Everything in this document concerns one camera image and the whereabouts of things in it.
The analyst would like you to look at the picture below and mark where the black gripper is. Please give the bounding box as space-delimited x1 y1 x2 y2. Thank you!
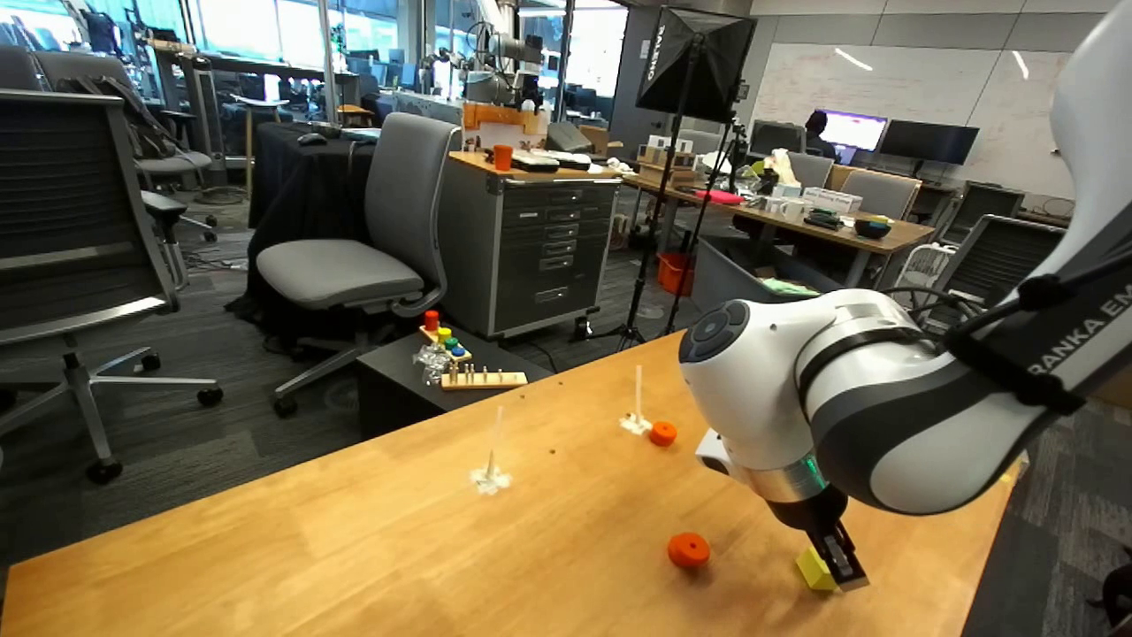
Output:
769 482 874 595

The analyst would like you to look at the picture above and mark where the orange disc block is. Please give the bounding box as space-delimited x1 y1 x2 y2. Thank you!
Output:
665 532 715 576

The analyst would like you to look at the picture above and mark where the white peg stand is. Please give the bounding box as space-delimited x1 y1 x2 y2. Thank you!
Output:
619 360 653 439

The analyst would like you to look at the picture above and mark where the orange bucket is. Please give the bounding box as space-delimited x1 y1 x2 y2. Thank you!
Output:
653 248 700 298

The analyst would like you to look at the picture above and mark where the wooden desk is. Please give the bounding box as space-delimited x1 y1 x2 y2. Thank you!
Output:
622 169 937 293

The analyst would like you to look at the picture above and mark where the clear peg stand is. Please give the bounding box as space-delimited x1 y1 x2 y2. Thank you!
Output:
466 403 515 498

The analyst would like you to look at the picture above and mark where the black light stand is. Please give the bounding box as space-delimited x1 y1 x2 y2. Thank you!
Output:
616 68 715 348

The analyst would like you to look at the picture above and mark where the wide computer monitor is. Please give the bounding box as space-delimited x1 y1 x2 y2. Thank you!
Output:
876 116 983 174

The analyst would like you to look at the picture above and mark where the grey drawer cabinet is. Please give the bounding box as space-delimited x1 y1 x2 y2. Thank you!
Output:
433 148 627 343

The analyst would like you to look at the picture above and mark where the clear plastic bag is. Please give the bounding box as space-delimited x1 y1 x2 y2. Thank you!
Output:
413 348 461 389

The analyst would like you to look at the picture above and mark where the black low table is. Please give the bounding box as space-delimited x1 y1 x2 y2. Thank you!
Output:
354 331 558 439

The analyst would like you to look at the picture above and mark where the black softbox light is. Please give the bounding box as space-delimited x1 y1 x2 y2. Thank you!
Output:
632 10 760 129

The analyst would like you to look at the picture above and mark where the orange white box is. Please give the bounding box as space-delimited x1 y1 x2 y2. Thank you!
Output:
456 98 550 154

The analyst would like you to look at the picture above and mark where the grey office chair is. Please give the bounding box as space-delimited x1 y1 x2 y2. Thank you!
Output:
252 110 462 419

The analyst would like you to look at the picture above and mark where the black mesh office chair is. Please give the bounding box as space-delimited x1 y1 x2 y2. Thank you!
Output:
0 84 227 490

